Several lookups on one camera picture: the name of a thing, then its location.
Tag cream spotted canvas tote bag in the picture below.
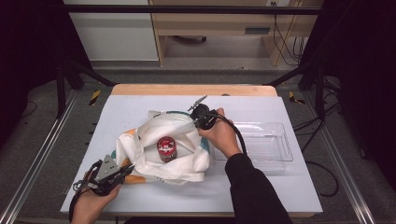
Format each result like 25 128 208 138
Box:
110 109 216 186

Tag wooden table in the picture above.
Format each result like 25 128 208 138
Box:
102 83 314 218

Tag black crossbar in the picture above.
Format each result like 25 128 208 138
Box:
64 4 323 16

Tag wooden desk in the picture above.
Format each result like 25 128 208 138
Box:
148 0 325 67

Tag clear plastic tray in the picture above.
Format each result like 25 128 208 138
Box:
212 121 294 173

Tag person's left hand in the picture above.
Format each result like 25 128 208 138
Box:
70 177 123 224

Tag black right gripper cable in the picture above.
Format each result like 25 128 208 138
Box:
207 111 248 156

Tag dark curtain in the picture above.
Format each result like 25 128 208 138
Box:
0 0 92 148
302 0 396 190

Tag black metal stand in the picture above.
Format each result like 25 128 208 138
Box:
264 58 329 121
55 59 118 119

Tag black floor cables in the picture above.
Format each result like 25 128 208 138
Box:
291 77 344 198

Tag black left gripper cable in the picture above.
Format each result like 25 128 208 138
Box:
68 159 105 223

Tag metal floor rail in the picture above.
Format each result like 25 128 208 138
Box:
0 89 79 224
302 91 378 224

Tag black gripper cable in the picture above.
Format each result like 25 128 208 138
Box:
68 159 105 223
207 111 248 156

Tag red can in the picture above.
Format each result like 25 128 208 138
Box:
156 135 178 164

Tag white cabinet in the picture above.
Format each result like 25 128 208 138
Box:
63 0 160 63

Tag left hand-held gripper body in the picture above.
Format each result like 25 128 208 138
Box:
73 154 125 197

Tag person's right hand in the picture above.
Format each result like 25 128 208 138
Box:
197 106 243 160

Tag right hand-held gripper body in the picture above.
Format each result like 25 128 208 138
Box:
187 94 219 131

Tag hanging desk cables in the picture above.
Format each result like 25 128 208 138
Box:
271 1 308 67

